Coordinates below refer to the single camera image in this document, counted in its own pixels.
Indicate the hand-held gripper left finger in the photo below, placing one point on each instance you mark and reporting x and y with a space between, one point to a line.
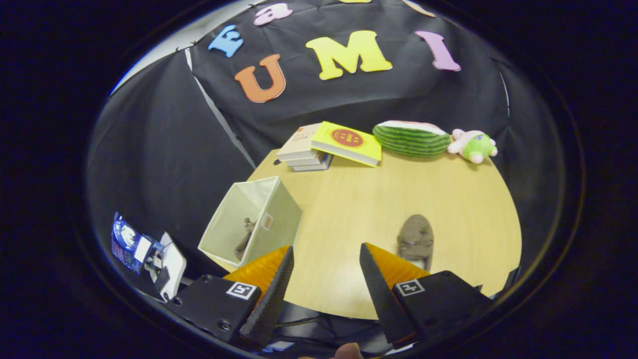
274 299

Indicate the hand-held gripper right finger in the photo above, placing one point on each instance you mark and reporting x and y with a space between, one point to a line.
381 299

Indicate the brown moccasin shoe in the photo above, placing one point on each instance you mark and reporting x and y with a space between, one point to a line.
416 234
245 239

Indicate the pale green fabric storage box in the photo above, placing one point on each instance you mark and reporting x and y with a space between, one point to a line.
281 209

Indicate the white plastic stand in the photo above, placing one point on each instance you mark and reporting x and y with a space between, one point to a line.
174 264

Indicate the blue book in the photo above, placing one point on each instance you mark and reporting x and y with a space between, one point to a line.
314 168

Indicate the white book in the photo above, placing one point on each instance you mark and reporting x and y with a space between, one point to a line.
304 162

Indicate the yellow book with red label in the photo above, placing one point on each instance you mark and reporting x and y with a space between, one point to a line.
349 144

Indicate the blue printed packet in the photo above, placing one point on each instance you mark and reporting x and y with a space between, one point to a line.
127 239

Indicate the beige book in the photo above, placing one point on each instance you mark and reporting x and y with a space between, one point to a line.
299 142

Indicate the watermelon slice plush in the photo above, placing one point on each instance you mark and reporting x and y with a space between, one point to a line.
411 142

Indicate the black backdrop cloth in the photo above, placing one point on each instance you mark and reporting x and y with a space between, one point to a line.
164 159

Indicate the pink and green plush toy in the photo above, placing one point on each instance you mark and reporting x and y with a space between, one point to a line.
476 145

